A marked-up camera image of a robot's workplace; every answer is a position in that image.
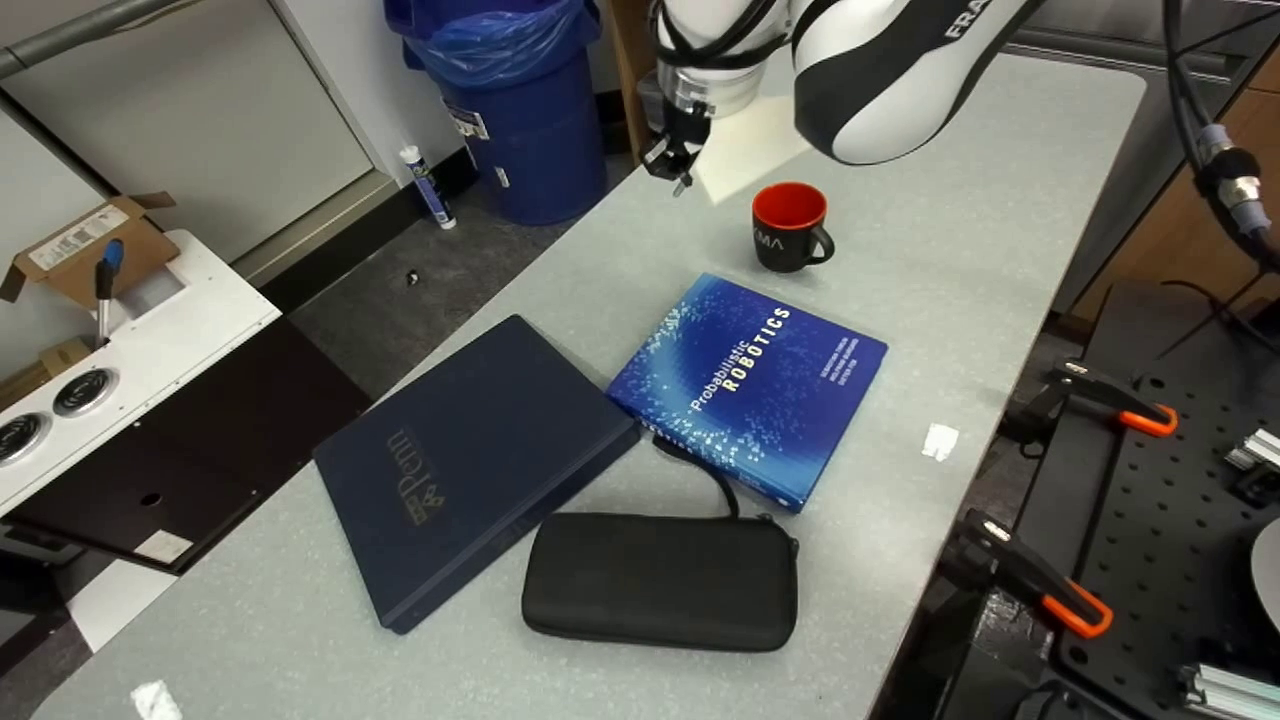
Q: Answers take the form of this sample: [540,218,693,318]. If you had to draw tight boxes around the thick black cable with connector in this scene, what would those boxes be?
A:
[1162,0,1280,276]

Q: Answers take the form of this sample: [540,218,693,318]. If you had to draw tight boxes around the black orange clamp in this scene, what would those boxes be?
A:
[1024,355,1183,442]
[949,511,1122,642]

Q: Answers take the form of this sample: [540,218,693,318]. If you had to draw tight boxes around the white cabinet with round holes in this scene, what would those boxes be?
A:
[0,228,285,518]

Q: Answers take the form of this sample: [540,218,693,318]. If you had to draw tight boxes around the white bottle with blue label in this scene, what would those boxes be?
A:
[395,142,459,234]

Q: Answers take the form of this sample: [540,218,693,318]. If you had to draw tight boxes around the white tape corner piece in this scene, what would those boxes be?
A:
[125,676,189,720]

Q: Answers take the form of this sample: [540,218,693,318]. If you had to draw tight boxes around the black zippered pouch with strap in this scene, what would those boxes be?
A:
[515,432,806,657]

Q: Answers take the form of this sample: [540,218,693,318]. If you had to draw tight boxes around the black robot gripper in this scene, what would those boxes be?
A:
[639,89,720,186]

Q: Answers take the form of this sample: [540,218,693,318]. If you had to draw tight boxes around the blue handled tool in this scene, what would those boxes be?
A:
[93,234,127,340]

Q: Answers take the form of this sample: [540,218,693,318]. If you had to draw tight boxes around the dark navy hardcover book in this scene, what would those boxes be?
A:
[312,311,648,635]

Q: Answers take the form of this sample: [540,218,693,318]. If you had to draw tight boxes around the bright blue robotics book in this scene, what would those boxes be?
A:
[603,270,894,515]

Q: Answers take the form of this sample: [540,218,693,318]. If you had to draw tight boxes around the open cardboard box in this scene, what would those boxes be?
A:
[0,192,186,311]

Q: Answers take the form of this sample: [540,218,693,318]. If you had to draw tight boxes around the black perforated breadboard plate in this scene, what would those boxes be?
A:
[1011,281,1280,720]

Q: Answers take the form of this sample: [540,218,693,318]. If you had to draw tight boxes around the small white tape piece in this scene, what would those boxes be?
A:
[922,421,964,464]

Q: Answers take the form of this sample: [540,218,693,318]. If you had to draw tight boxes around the grey round disc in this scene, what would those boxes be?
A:
[1249,515,1280,631]

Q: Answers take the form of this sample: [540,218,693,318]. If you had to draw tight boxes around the brown wooden cabinet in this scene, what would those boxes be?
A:
[1064,44,1280,322]

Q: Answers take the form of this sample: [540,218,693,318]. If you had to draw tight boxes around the black mug with red inside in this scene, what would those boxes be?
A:
[748,180,839,276]

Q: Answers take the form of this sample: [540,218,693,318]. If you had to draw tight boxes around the silver aluminium extrusion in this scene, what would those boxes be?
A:
[1219,423,1280,479]
[1178,661,1280,720]

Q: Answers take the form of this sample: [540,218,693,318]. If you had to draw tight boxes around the blue trash can with liner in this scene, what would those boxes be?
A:
[381,0,614,231]

